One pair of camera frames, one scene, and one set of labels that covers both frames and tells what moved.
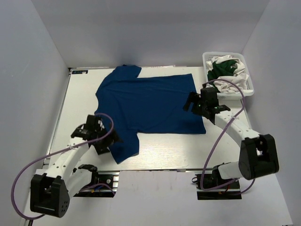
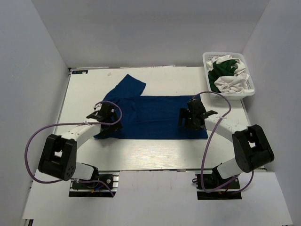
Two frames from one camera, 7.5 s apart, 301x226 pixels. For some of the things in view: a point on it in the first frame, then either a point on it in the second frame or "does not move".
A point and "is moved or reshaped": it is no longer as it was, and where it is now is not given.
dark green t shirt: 222,69 does not move
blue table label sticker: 78,72 does not move
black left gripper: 111,139 → 114,127
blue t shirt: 146,104 is moved or reshaped
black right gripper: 194,98 → 185,113
